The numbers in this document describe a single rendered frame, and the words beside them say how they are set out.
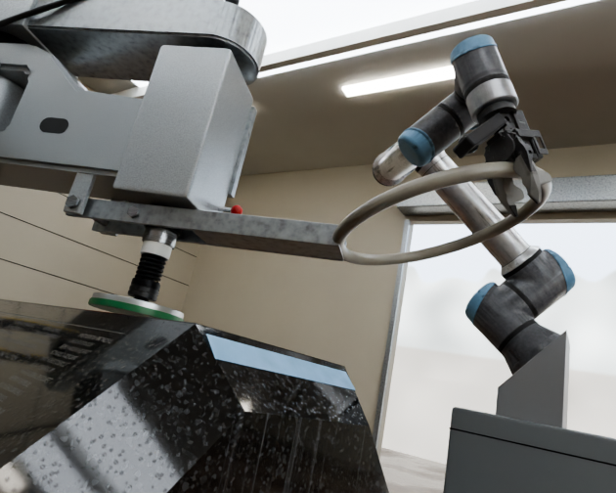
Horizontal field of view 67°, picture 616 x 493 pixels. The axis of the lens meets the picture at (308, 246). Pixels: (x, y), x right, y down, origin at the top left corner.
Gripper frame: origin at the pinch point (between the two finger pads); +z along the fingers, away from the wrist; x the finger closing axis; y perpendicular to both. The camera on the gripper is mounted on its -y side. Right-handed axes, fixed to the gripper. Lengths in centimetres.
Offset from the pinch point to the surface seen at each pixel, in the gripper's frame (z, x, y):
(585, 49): -220, 141, 312
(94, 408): 24, -2, -71
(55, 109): -58, 58, -81
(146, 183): -29, 45, -60
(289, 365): 21, 10, -45
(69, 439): 27, -3, -73
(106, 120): -50, 51, -69
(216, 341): 18, 3, -57
